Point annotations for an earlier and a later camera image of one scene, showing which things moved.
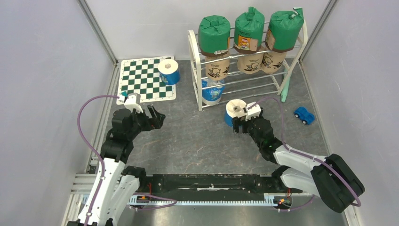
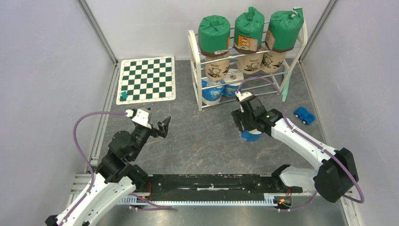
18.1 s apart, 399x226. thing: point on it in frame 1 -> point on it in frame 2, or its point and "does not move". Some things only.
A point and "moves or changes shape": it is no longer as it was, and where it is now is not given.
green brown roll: (283, 29) does not move
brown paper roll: (272, 61) does not move
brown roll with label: (217, 67) does not move
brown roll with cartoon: (250, 63) does not move
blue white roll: (169, 71) moves or changes shape
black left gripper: (158, 117) -> (163, 131)
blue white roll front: (234, 108) -> (233, 75)
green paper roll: (249, 34) does not move
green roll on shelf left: (214, 33) does not move
